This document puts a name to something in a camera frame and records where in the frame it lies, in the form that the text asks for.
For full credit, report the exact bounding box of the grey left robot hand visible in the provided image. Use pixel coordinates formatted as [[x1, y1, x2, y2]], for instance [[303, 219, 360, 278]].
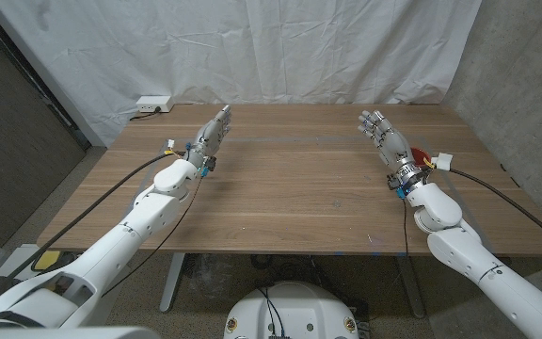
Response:
[[186, 104, 232, 170]]

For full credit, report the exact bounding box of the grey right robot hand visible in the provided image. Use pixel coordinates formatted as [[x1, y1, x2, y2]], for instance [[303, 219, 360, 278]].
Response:
[[358, 109, 427, 189]]

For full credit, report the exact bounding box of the red cup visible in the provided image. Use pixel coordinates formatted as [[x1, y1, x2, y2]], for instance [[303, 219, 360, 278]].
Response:
[[409, 147, 435, 169]]

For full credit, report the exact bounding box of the white power strip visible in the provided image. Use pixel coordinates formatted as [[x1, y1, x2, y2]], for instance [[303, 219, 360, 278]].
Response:
[[135, 95, 175, 114]]

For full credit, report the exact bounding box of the white backdrop cloth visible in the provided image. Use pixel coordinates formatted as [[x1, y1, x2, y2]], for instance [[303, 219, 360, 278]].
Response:
[[0, 0, 483, 147]]

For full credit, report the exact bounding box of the grey table leg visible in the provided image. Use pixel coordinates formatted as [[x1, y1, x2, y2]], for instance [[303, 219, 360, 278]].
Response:
[[159, 252, 186, 314], [395, 256, 426, 319]]

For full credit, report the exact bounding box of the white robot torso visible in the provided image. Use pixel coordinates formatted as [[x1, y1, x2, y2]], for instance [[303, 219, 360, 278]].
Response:
[[223, 281, 360, 339]]

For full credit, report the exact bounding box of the dark door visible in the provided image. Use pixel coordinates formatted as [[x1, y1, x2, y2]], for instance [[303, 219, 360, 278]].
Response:
[[0, 8, 88, 249]]

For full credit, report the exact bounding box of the yellow floor object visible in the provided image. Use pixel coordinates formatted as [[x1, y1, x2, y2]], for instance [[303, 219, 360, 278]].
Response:
[[32, 249, 63, 273]]

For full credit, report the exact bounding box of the white tag on right cable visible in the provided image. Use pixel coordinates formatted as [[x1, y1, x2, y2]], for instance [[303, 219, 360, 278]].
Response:
[[431, 153, 454, 172]]

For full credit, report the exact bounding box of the black power strip cord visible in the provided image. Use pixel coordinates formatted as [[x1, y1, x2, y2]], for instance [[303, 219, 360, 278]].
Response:
[[128, 107, 162, 122]]

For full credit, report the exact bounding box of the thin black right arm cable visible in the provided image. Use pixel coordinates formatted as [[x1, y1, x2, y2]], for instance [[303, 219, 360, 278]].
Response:
[[399, 196, 411, 259]]

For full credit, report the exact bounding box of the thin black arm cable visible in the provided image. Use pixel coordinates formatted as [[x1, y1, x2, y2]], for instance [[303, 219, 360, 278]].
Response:
[[100, 174, 204, 299], [399, 196, 411, 259]]

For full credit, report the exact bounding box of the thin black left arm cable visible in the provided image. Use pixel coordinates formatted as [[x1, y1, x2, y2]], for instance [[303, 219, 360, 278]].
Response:
[[100, 174, 204, 299]]

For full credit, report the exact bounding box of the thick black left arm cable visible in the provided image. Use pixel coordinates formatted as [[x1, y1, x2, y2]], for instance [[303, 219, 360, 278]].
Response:
[[6, 150, 186, 280]]

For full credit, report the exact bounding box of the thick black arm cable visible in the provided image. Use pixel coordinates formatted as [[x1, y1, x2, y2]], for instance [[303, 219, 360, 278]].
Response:
[[448, 167, 542, 254], [6, 150, 186, 280]]

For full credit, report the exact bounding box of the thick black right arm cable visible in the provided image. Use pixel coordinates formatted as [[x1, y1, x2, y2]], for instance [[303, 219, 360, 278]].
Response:
[[448, 167, 542, 254]]

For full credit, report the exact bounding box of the black floor cable bundle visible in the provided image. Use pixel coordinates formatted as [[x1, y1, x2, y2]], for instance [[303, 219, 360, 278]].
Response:
[[250, 253, 333, 296]]

